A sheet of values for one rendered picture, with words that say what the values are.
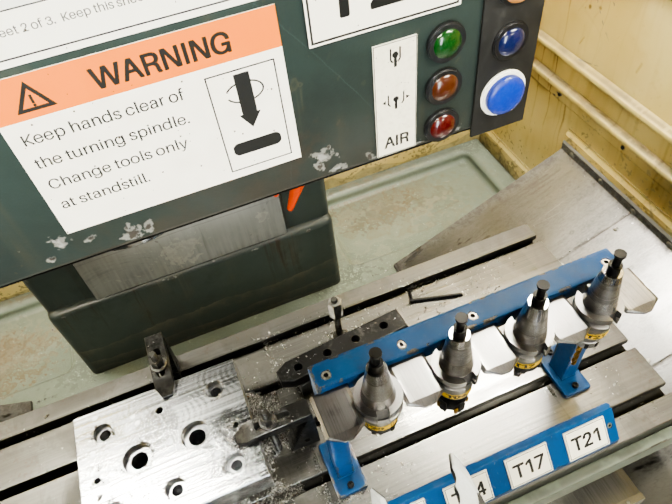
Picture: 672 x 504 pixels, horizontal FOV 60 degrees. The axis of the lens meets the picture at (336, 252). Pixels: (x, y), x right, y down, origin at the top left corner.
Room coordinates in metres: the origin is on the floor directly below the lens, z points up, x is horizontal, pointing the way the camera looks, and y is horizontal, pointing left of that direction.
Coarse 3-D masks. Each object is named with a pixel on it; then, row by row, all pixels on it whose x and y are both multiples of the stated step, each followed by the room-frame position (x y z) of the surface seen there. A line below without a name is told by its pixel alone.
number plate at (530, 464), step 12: (540, 444) 0.35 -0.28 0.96; (516, 456) 0.33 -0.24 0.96; (528, 456) 0.33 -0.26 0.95; (540, 456) 0.33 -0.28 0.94; (516, 468) 0.32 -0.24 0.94; (528, 468) 0.32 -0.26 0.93; (540, 468) 0.32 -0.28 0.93; (552, 468) 0.32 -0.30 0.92; (516, 480) 0.30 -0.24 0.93; (528, 480) 0.30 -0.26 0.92
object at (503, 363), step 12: (492, 324) 0.42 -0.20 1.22; (480, 336) 0.41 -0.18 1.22; (492, 336) 0.40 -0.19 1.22; (504, 336) 0.40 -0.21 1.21; (480, 348) 0.39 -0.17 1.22; (492, 348) 0.38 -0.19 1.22; (504, 348) 0.38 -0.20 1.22; (492, 360) 0.37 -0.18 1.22; (504, 360) 0.36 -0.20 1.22; (516, 360) 0.36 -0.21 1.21; (492, 372) 0.35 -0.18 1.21; (504, 372) 0.35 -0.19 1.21
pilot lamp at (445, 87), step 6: (444, 78) 0.33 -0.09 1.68; (450, 78) 0.33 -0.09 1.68; (456, 78) 0.33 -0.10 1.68; (438, 84) 0.32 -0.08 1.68; (444, 84) 0.32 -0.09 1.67; (450, 84) 0.33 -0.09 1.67; (456, 84) 0.33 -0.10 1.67; (432, 90) 0.33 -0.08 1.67; (438, 90) 0.32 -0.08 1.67; (444, 90) 0.32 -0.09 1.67; (450, 90) 0.33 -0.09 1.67; (438, 96) 0.32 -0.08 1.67; (444, 96) 0.32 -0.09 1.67; (450, 96) 0.33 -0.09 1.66
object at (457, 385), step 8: (440, 352) 0.38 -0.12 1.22; (432, 360) 0.37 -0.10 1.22; (480, 360) 0.36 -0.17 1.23; (432, 368) 0.36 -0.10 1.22; (440, 368) 0.36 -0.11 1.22; (480, 368) 0.35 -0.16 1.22; (440, 376) 0.35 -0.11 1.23; (448, 376) 0.35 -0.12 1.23; (464, 376) 0.35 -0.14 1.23; (472, 376) 0.35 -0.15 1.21; (448, 384) 0.34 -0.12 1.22; (456, 384) 0.34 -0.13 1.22; (464, 384) 0.34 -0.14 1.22; (456, 392) 0.34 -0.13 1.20
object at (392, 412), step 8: (392, 376) 0.36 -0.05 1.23; (360, 384) 0.35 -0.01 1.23; (400, 384) 0.35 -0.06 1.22; (400, 392) 0.34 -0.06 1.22; (360, 400) 0.33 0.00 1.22; (400, 400) 0.33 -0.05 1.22; (360, 408) 0.32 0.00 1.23; (368, 408) 0.32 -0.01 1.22; (392, 408) 0.32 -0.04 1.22; (400, 408) 0.32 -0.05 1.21; (368, 416) 0.31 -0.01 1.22; (376, 416) 0.31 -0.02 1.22; (384, 416) 0.32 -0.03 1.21; (392, 416) 0.31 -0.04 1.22; (376, 424) 0.31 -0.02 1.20
